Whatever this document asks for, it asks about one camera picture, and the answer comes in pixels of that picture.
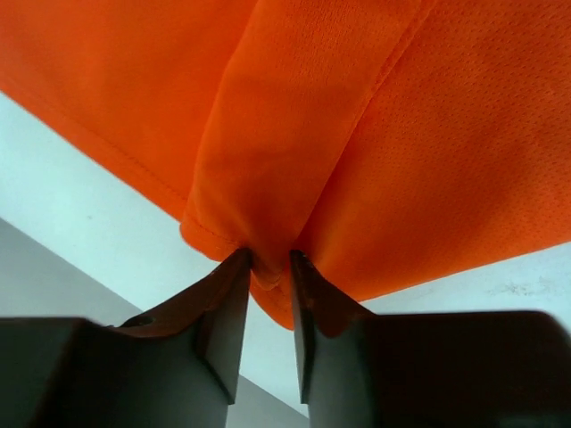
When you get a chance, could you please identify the orange t shirt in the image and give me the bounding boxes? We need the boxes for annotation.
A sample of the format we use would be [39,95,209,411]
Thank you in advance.
[1,1,570,328]

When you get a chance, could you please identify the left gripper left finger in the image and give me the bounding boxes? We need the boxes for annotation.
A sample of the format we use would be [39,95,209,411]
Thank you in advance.
[1,249,251,427]

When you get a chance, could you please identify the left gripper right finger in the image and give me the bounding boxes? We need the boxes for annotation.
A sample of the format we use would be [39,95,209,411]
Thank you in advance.
[290,251,570,427]

